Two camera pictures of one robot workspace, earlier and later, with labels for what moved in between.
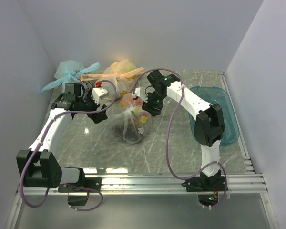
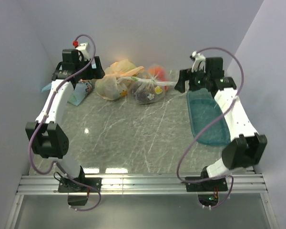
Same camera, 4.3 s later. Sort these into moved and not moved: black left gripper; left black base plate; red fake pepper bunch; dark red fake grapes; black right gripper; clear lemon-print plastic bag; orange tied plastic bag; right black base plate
Moved: clear lemon-print plastic bag; red fake pepper bunch; black right gripper; dark red fake grapes; black left gripper
Not moved: orange tied plastic bag; right black base plate; left black base plate
